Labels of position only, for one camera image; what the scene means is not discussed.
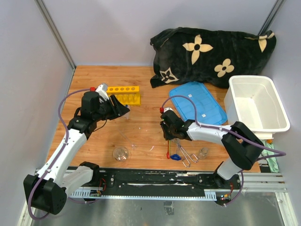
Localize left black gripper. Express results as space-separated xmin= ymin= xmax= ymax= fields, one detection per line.
xmin=94 ymin=94 xmax=130 ymax=121

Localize yellow test tube rack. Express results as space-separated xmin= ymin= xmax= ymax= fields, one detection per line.
xmin=107 ymin=86 xmax=141 ymax=106

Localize clear plastic tube rack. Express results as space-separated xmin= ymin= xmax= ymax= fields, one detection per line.
xmin=121 ymin=105 xmax=130 ymax=120

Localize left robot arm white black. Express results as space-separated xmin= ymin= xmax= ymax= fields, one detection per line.
xmin=24 ymin=89 xmax=130 ymax=220

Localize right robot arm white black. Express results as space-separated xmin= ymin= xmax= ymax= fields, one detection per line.
xmin=160 ymin=108 xmax=264 ymax=188

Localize red spatula spoon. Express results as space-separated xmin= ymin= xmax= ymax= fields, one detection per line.
xmin=166 ymin=140 xmax=170 ymax=159

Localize metal crucible tongs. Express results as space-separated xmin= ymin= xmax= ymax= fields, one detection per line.
xmin=172 ymin=139 xmax=199 ymax=168

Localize small glass bottle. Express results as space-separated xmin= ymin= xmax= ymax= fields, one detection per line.
xmin=198 ymin=147 xmax=209 ymax=160

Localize blue plastic tray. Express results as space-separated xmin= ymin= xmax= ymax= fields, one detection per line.
xmin=169 ymin=82 xmax=227 ymax=125

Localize glass flask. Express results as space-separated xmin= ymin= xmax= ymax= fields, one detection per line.
xmin=112 ymin=147 xmax=129 ymax=161

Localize black floral blanket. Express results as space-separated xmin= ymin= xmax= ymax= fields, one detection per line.
xmin=150 ymin=27 xmax=277 ymax=89

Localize white plastic bin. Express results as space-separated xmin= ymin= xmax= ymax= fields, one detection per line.
xmin=224 ymin=75 xmax=290 ymax=140

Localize green cloth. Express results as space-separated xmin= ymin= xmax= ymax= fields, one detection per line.
xmin=261 ymin=141 xmax=280 ymax=174

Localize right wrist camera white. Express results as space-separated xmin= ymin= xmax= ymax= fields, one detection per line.
xmin=159 ymin=107 xmax=173 ymax=114

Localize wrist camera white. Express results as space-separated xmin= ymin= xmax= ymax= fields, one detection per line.
xmin=90 ymin=83 xmax=109 ymax=101
xmin=159 ymin=107 xmax=173 ymax=114

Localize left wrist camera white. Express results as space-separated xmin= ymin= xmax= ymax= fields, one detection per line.
xmin=90 ymin=83 xmax=109 ymax=101

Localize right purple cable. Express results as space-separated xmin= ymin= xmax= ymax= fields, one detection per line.
xmin=162 ymin=95 xmax=286 ymax=163

